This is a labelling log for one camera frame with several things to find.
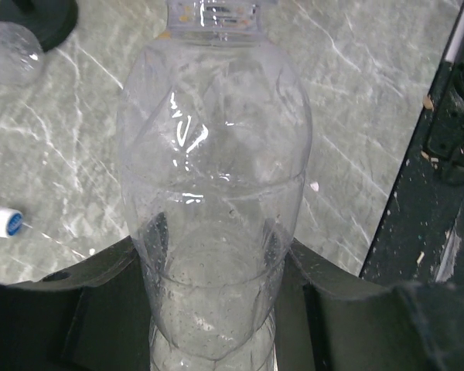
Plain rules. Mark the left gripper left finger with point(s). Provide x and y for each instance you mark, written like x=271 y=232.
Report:
x=93 y=315

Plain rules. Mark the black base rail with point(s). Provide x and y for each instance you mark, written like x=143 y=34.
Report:
x=420 y=236

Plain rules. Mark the blue label water bottle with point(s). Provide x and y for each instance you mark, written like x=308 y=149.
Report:
x=21 y=55

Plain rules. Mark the clear bottle white cap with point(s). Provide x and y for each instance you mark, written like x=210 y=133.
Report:
x=214 y=132

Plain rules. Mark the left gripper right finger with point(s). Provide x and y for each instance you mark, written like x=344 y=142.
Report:
x=328 y=319

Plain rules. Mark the white blue bottle cap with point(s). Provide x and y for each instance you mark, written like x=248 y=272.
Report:
x=11 y=221

